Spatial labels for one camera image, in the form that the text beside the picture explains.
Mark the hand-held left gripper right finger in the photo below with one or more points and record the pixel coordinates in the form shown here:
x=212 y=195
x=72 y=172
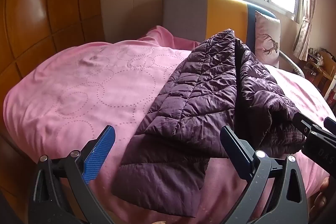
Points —
x=240 y=157

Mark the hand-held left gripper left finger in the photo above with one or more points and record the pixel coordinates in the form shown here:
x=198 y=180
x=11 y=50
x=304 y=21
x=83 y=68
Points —
x=99 y=153

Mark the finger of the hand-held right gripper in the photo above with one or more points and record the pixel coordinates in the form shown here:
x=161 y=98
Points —
x=302 y=124
x=331 y=125

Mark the purple quilted jacket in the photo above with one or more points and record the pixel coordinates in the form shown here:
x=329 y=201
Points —
x=194 y=98

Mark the person's right hand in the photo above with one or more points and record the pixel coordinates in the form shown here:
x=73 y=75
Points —
x=319 y=204

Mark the cluttered wooden desk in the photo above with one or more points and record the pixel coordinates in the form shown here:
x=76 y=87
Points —
x=321 y=69

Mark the grey curved tube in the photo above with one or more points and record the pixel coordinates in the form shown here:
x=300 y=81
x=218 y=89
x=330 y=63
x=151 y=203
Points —
x=292 y=62

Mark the pink bed sheet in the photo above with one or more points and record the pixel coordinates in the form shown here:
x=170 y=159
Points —
x=78 y=87

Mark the pink deer print pillow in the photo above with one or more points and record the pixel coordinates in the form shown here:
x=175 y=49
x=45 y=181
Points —
x=267 y=40

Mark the grey yellow blue headboard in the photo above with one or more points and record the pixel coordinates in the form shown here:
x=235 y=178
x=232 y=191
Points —
x=223 y=16

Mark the wooden wardrobe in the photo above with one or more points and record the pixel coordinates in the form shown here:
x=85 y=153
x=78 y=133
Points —
x=39 y=11

